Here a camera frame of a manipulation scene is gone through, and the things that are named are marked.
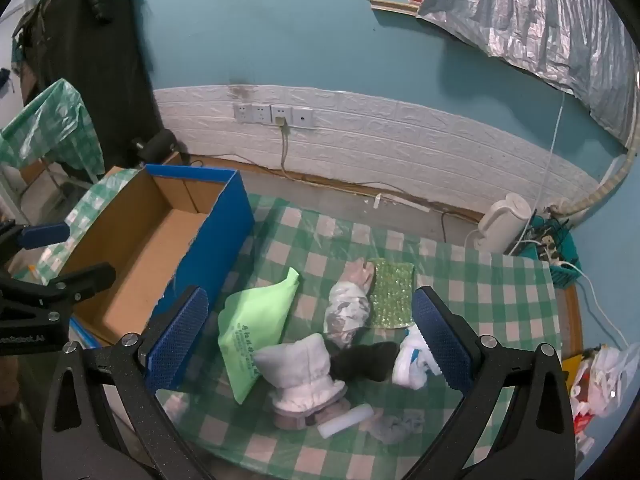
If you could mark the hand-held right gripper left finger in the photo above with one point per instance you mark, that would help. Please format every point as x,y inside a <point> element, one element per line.
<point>180,340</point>

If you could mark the silver foil curtain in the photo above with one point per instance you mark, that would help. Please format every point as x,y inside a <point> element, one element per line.
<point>540,20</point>

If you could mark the blue cardboard box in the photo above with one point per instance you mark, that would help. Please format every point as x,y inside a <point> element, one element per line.
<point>150,240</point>

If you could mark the pink cloth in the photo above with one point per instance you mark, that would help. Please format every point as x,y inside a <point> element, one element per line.
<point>357,272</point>

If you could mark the white towel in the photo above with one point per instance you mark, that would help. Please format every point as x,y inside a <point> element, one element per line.
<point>300,365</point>

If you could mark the white cloth with blue print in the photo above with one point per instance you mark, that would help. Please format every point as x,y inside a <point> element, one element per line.
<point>407,365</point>

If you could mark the white power strip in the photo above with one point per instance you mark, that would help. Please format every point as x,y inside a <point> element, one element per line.
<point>548,249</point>

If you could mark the black cloth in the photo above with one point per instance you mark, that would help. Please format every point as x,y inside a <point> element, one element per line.
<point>365,360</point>

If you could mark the green checkered tablecloth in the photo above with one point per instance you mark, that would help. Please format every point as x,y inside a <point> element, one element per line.
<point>500,310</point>

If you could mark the black device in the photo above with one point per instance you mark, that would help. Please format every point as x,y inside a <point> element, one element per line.
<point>160,145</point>

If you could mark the black jacket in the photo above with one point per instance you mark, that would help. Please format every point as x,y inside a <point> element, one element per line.
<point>90,60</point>

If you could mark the white foam cylinder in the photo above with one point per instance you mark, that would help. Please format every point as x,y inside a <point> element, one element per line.
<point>345,421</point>

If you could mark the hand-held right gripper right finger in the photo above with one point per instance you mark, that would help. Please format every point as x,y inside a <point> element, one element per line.
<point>440,340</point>

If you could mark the patterned cloth bundle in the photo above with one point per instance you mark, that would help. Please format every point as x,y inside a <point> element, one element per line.
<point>347,310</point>

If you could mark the grey sock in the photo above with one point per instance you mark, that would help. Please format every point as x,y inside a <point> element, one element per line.
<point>397,427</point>

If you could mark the white electric kettle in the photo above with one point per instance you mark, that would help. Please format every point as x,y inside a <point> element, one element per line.
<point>500,222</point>

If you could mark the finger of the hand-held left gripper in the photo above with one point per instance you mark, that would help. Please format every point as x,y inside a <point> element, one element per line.
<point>45,234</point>
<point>85,280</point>

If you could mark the red and white packet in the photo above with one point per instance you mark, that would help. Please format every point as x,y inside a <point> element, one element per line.
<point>581,422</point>

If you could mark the green checkered plastic sheet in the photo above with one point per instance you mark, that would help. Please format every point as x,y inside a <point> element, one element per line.
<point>55,125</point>

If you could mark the light green plastic bag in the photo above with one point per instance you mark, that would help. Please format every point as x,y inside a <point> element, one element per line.
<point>255,320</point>

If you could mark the wooden window ledge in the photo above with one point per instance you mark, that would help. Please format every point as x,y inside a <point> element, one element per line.
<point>395,6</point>

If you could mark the white wall socket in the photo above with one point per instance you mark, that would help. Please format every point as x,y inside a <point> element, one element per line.
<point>303,117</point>
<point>261,113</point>
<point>243,112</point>
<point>285,112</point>

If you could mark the white tape strip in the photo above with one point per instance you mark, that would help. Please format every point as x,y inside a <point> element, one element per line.
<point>377,201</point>

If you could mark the white plastic bag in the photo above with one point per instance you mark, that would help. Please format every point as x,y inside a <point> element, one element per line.
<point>607,375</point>

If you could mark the green sparkly cloth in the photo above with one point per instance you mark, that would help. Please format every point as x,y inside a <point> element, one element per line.
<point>392,295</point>

